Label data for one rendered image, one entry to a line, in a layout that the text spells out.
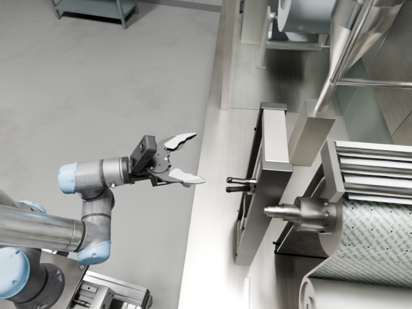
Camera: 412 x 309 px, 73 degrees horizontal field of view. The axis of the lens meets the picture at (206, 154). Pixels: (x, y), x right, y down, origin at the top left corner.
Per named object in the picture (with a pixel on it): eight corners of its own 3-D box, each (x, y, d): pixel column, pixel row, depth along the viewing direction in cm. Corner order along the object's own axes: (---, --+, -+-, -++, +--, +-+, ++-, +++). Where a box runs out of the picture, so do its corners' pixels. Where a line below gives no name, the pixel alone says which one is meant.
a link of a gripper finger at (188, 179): (205, 187, 74) (174, 175, 75) (206, 178, 69) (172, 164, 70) (200, 198, 72) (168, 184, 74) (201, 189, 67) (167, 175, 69)
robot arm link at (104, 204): (87, 230, 79) (73, 213, 70) (90, 195, 85) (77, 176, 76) (116, 225, 80) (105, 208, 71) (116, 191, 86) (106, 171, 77)
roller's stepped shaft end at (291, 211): (262, 206, 55) (265, 198, 52) (293, 209, 54) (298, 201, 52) (262, 221, 53) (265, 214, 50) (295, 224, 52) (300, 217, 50)
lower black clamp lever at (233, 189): (226, 188, 57) (225, 184, 56) (251, 187, 55) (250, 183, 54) (225, 194, 56) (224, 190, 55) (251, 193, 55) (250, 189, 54)
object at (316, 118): (280, 141, 119) (326, 2, 73) (314, 144, 118) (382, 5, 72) (282, 169, 110) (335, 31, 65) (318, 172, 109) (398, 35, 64)
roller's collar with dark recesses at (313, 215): (290, 205, 57) (299, 189, 51) (321, 208, 56) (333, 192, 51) (293, 236, 53) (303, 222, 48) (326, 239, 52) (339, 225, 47)
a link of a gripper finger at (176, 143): (189, 137, 82) (165, 156, 78) (189, 125, 76) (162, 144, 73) (197, 143, 81) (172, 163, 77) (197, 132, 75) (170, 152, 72)
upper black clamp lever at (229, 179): (226, 178, 54) (227, 175, 53) (252, 181, 54) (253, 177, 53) (225, 184, 53) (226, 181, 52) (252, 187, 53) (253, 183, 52)
